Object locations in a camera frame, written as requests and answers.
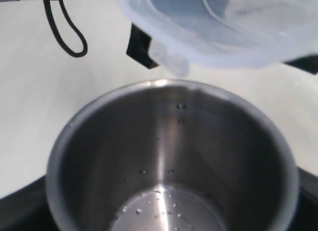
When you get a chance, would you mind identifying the clear plastic measuring cup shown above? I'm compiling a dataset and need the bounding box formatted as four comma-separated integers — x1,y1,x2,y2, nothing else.
116,0,318,76

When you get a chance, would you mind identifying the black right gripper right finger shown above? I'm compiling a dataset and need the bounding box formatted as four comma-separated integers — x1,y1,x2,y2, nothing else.
297,167,318,231

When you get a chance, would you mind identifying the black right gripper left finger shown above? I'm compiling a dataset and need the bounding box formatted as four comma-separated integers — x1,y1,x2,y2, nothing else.
0,176,54,231

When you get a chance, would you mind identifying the stainless steel cup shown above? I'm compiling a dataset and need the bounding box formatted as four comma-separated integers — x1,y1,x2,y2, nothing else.
45,79,299,231

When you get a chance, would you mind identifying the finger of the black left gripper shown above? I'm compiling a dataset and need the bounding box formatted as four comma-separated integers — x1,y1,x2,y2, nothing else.
284,54,318,74
126,24,159,69

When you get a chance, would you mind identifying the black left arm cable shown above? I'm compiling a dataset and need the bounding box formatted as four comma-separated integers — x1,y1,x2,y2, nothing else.
43,0,88,58

